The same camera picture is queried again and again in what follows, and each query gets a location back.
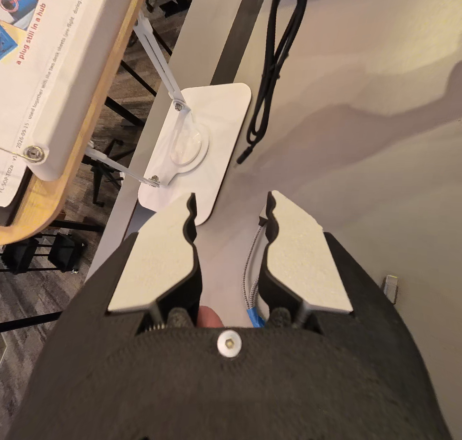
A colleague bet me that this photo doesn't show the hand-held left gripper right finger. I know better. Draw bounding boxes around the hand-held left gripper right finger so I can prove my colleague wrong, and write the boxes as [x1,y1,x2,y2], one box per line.
[259,190,354,327]

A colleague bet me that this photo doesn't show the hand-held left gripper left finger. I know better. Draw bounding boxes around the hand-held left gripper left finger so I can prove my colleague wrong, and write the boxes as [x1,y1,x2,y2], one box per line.
[106,193,203,326]

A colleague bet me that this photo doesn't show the grey braided cable blue tie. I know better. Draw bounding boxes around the grey braided cable blue tie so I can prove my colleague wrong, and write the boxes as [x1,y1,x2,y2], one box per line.
[242,216,399,328]

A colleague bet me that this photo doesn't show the thick black hub cable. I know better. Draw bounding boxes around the thick black hub cable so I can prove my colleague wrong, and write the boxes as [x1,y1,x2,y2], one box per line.
[236,0,315,165]

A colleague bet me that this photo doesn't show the person's left hand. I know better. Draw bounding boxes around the person's left hand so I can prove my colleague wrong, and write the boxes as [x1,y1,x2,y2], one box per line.
[197,305,225,328]

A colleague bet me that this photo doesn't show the black box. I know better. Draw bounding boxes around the black box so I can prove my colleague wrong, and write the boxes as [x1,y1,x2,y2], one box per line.
[48,232,86,272]
[3,238,39,274]

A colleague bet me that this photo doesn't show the instruction sheet on stand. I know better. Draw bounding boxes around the instruction sheet on stand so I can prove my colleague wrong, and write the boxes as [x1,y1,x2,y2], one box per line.
[0,0,154,246]

